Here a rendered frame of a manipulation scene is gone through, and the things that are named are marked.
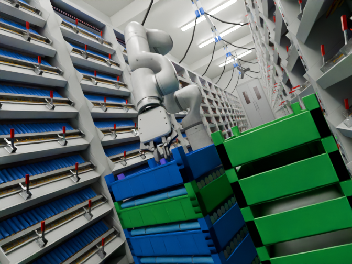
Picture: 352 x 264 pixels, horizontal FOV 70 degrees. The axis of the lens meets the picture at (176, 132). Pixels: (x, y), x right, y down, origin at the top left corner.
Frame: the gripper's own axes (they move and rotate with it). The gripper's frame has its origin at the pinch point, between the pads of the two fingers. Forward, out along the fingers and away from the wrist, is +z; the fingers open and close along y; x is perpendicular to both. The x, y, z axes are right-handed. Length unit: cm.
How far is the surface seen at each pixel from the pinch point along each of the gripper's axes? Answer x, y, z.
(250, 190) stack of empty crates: 12.5, -18.9, 19.7
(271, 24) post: -73, -75, -96
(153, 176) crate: 9.0, 1.0, 8.4
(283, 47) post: -80, -76, -80
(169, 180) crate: 10.2, -3.1, 11.4
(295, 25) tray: -22, -61, -43
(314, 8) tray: 5, -54, -23
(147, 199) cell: 3.6, 5.5, 11.8
